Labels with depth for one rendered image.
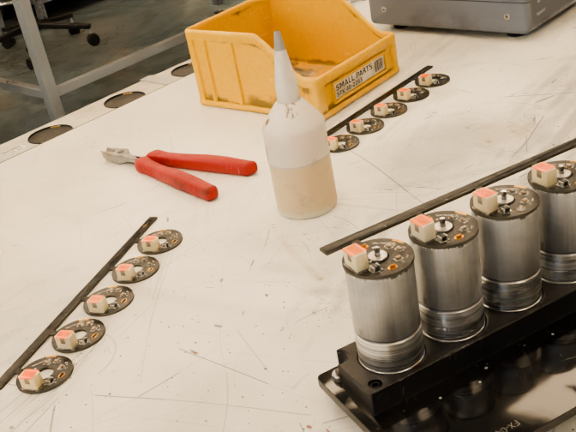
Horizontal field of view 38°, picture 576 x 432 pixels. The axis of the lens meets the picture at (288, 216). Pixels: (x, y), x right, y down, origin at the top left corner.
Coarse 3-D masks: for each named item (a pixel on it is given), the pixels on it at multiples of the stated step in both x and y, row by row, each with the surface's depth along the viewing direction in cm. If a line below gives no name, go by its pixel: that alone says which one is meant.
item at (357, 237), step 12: (564, 144) 34; (540, 156) 34; (552, 156) 34; (516, 168) 33; (480, 180) 33; (492, 180) 33; (456, 192) 32; (468, 192) 32; (432, 204) 32; (444, 204) 32; (396, 216) 31; (408, 216) 31; (372, 228) 31; (384, 228) 31; (348, 240) 31; (360, 240) 31; (324, 252) 30
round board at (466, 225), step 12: (432, 216) 31; (444, 216) 31; (456, 216) 31; (468, 216) 31; (408, 228) 31; (456, 228) 30; (468, 228) 30; (420, 240) 30; (432, 240) 30; (444, 240) 29; (456, 240) 29; (468, 240) 29
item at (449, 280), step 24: (432, 264) 30; (456, 264) 30; (480, 264) 31; (432, 288) 30; (456, 288) 30; (480, 288) 31; (432, 312) 31; (456, 312) 30; (480, 312) 31; (432, 336) 31; (456, 336) 31
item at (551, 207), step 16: (560, 176) 32; (544, 192) 32; (544, 208) 32; (560, 208) 32; (544, 224) 32; (560, 224) 32; (544, 240) 33; (560, 240) 32; (544, 256) 33; (560, 256) 33; (544, 272) 33; (560, 272) 33
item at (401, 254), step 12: (372, 240) 30; (384, 240) 30; (396, 240) 30; (396, 252) 29; (408, 252) 29; (372, 264) 29; (384, 264) 29; (396, 264) 29; (408, 264) 28; (360, 276) 28; (372, 276) 28; (384, 276) 28
